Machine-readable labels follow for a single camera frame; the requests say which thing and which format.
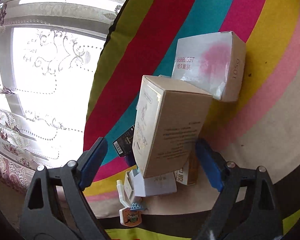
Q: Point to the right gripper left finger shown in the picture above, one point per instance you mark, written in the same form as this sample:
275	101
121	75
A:
42	216

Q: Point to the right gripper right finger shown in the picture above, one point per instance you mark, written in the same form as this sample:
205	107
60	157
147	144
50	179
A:
246	207

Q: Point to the black box with barcode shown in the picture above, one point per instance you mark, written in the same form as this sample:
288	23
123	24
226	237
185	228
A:
123	144

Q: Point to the tall beige cardboard box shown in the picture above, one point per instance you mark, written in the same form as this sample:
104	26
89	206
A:
169	117

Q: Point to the white yellow small box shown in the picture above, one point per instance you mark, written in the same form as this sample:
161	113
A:
188	174

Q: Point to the dark blue small box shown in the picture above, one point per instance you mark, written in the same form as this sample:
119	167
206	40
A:
130	159

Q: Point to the white pink cosmetic box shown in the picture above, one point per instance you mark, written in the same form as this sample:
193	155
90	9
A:
213	62

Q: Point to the floral lace curtain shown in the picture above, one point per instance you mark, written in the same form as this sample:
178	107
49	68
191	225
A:
49	51

